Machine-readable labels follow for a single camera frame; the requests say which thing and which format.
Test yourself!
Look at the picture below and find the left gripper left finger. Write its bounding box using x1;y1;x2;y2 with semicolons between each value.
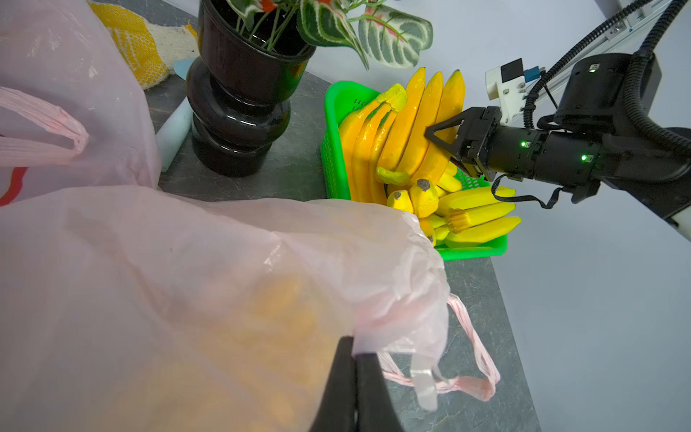
309;337;357;432

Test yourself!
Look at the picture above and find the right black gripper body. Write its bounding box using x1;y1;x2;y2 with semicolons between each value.
462;107;600;203

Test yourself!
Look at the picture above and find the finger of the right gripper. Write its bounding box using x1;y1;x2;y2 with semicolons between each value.
443;145;486;178
424;107;475;149

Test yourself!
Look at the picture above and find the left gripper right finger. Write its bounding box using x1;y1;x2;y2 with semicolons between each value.
354;354;404;432

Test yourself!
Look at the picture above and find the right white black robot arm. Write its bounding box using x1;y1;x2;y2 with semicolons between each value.
425;0;690;236

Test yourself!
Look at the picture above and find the small yellow banana bunch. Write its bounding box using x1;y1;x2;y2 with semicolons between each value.
377;161;462;219

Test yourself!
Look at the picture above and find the pink strawberry plastic bag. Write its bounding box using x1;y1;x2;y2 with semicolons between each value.
1;1;162;205

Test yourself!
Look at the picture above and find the green plastic basket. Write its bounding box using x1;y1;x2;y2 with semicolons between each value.
319;79;509;263

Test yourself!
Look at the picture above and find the potted plant black vase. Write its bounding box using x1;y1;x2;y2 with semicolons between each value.
185;0;435;178

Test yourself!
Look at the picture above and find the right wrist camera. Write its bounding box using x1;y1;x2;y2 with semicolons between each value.
485;59;543;125

